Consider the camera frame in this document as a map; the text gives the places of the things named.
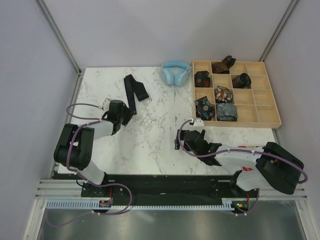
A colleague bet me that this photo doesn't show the red children's book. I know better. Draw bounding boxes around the red children's book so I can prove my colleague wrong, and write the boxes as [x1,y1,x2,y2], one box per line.
[236,146,264,172]

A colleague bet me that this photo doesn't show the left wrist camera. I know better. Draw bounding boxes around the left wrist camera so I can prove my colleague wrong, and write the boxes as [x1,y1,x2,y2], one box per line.
[99,97,111,112]

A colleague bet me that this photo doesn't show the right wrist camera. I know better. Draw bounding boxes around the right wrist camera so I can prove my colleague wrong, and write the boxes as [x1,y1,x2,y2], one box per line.
[191,118,205,132]

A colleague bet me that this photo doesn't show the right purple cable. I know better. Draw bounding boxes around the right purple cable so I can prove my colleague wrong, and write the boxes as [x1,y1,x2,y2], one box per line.
[176,119,309,217]

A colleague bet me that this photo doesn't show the blue hexagon rolled tie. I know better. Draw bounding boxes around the blue hexagon rolled tie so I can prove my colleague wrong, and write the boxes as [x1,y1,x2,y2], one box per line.
[194,96,216,121]

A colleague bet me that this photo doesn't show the colourful patchwork rolled tie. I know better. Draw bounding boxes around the colourful patchwork rolled tie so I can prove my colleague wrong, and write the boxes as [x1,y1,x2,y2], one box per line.
[214,86,234,104]

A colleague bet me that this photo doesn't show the purple cable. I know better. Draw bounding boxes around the purple cable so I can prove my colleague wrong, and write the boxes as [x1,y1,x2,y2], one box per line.
[176,119,309,217]
[46,102,133,227]

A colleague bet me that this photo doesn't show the dark glossy rolled tie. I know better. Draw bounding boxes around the dark glossy rolled tie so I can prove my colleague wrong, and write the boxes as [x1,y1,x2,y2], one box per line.
[232,73,252,89]

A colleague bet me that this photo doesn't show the dark blue striped tie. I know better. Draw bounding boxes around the dark blue striped tie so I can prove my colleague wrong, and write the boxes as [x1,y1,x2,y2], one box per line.
[124,74,149,115]

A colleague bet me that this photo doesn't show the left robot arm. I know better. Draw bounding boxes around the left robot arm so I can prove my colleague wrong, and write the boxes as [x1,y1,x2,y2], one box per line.
[53,98,135,197]

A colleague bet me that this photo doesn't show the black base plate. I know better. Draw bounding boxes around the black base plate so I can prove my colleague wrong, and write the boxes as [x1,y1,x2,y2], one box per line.
[79,174,261,208]

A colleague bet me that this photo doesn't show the brown rolled tie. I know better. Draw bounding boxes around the brown rolled tie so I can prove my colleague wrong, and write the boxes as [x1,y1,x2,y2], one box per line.
[211,55,236,74]

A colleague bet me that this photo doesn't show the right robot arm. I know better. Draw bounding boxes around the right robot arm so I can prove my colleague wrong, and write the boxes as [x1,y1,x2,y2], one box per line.
[174,129,308,197]

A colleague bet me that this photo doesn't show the wooden compartment tray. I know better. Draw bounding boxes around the wooden compartment tray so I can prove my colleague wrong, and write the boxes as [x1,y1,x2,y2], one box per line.
[191,60,282,129]

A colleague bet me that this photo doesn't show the grey blue rolled tie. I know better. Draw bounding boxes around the grey blue rolled tie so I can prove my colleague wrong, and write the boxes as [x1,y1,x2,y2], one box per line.
[216,103,238,122]

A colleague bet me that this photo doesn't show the white slotted cable duct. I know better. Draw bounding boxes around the white slotted cable duct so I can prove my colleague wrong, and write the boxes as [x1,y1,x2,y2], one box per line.
[45,199,246,211]

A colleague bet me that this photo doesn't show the light blue headphones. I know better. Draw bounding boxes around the light blue headphones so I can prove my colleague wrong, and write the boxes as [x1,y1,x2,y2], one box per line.
[160,61,192,86]

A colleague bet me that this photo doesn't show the black orange-dotted rolled tie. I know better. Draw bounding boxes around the black orange-dotted rolled tie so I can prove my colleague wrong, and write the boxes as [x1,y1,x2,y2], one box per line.
[194,70,211,88]

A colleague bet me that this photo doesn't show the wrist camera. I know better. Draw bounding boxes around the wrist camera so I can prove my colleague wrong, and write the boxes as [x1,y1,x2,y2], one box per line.
[191,118,205,132]
[99,97,111,112]

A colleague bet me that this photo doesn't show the aluminium rail frame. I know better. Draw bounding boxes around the aluminium rail frame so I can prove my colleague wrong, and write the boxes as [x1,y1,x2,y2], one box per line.
[23,72,83,240]

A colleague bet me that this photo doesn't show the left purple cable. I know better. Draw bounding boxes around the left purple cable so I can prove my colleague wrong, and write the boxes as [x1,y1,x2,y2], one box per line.
[46,102,133,227]

